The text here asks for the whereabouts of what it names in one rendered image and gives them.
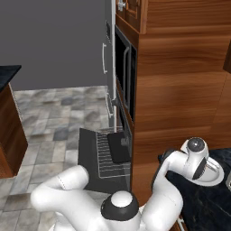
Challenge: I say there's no black oven tray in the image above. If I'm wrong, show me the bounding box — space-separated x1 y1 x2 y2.
106 132 132 164

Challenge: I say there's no dark grey oven door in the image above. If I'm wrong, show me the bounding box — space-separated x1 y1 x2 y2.
77 127 132 195

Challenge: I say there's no black built-in microwave oven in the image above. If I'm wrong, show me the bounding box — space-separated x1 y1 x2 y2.
114 24 138 119

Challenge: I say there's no wooden cupboard door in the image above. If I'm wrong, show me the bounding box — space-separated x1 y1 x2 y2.
115 0 149 34

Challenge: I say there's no white plate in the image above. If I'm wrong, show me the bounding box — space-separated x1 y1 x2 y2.
189 156 226 187

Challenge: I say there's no grey fridge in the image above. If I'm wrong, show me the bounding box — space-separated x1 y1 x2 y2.
101 0 117 131

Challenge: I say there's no tall wooden cabinet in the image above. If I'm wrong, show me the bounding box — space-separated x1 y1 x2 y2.
115 0 231 207

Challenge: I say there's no wooden island cabinet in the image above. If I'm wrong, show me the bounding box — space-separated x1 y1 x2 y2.
0 64 29 180

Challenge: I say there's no short silver fridge handle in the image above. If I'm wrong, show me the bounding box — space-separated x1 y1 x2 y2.
105 92 114 119

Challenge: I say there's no microwave door handle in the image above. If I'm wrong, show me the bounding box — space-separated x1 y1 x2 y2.
122 46 131 106

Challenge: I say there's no wire oven rack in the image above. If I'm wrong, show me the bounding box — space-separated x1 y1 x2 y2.
96 130 132 180

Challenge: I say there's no long silver fridge handle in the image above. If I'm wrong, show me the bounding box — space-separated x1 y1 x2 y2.
101 42 108 75

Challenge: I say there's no silver cupboard handle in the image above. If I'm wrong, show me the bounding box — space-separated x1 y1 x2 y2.
117 0 126 12

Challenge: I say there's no white drawer handle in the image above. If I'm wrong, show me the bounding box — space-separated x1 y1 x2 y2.
177 217 187 231

